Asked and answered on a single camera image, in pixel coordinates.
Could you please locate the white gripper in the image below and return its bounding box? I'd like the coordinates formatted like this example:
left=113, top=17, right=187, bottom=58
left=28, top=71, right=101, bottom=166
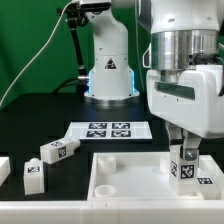
left=146, top=65, right=224, bottom=161

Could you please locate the white square tabletop panel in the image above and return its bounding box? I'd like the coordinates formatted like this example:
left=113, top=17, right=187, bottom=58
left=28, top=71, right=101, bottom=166
left=87, top=152, right=203, bottom=201

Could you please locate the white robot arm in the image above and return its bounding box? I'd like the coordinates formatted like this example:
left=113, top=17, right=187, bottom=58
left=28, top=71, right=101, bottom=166
left=80, top=0, right=224, bottom=159

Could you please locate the white marker base sheet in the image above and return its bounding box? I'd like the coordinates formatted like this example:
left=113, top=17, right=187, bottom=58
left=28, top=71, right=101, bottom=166
left=65, top=121, right=152, bottom=140

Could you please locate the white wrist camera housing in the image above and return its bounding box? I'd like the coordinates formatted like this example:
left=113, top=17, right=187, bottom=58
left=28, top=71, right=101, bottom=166
left=143, top=46, right=152, bottom=69

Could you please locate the black cable on table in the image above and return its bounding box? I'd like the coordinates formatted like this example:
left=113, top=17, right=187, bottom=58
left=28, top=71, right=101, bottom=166
left=51, top=77, right=88, bottom=95

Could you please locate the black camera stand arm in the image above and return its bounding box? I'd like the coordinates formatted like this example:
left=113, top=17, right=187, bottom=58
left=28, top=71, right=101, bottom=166
left=57, top=3, right=88, bottom=80

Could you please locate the white cable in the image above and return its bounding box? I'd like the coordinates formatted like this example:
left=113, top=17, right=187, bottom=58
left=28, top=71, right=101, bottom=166
left=0, top=0, right=78, bottom=108

